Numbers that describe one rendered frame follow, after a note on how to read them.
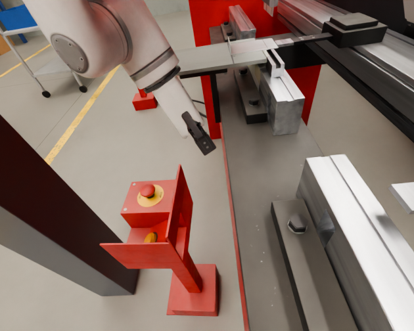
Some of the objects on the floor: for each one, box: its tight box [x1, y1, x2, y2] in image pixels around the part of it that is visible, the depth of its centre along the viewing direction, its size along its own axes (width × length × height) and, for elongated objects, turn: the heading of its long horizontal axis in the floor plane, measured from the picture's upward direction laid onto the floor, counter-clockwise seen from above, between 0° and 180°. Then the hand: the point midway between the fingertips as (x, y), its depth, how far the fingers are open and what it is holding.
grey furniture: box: [0, 21, 87, 98], centre depth 305 cm, size 90×67×95 cm
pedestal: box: [132, 86, 158, 111], centre depth 225 cm, size 20×25×83 cm
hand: (205, 143), depth 45 cm, fingers closed
